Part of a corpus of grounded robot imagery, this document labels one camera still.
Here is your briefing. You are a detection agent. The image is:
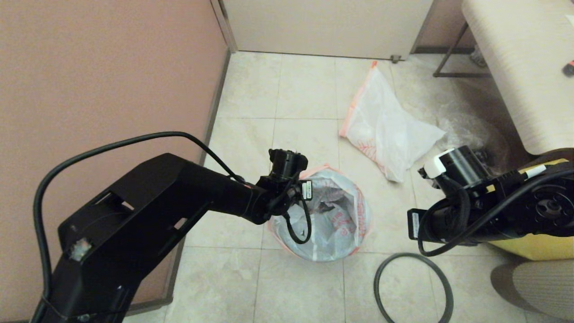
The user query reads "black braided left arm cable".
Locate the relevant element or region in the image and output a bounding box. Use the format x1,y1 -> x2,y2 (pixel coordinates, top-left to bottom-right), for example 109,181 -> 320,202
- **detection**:
283,197 -> 312,245

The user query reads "yellow fabric tote bag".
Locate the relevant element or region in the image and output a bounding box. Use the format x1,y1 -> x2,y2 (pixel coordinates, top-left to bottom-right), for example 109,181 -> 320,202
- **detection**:
489,157 -> 574,261

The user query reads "beige wood-grain table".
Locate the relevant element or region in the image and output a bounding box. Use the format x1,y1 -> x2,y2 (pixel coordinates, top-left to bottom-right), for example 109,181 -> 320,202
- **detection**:
461,0 -> 574,155

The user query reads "dark brown curved furniture base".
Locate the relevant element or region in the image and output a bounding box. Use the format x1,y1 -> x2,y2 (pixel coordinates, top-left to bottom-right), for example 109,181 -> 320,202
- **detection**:
522,149 -> 574,169

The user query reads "white drawstring trash bag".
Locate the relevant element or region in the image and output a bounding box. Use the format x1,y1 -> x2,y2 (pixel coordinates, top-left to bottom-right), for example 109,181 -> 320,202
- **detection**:
339,61 -> 447,182
268,164 -> 373,262

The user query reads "grey door frame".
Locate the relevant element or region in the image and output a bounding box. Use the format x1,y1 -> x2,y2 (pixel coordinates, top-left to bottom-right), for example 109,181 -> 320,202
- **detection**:
210,0 -> 238,54

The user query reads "beige door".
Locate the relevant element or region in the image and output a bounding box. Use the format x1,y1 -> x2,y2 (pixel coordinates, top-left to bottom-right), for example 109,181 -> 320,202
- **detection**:
222,0 -> 435,61

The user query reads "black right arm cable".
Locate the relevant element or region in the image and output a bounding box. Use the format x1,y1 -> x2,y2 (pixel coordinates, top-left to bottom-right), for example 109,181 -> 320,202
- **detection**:
417,168 -> 574,258

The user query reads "dark metal table leg frame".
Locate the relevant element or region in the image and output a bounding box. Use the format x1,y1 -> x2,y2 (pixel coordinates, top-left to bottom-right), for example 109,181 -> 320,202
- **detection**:
432,25 -> 489,79

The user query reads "clear crumpled plastic bag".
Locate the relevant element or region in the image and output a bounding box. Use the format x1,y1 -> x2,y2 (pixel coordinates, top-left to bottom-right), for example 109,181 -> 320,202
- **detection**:
437,108 -> 509,173

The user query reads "grey ribbed round seat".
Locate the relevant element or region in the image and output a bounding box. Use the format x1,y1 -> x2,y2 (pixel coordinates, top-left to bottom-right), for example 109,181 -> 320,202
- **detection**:
490,259 -> 574,321

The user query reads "grey bin rim ring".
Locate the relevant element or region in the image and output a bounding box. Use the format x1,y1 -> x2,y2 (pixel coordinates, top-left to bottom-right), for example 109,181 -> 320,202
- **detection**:
374,253 -> 453,323

